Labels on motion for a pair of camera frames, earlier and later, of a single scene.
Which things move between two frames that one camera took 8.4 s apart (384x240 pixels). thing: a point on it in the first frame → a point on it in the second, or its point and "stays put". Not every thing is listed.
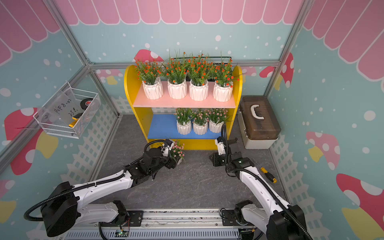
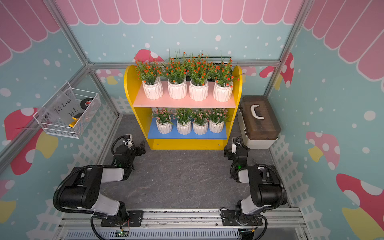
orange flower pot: x=176 y=73 stays put
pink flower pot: x=183 y=120 stays put
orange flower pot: x=149 y=72 stays put
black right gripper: x=215 y=159 → x=228 y=150
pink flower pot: x=177 y=151 → x=164 y=128
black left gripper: x=172 y=162 → x=137 y=149
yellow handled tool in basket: x=76 y=117 stays put
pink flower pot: x=200 y=124 stays put
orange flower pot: x=198 y=69 stays put
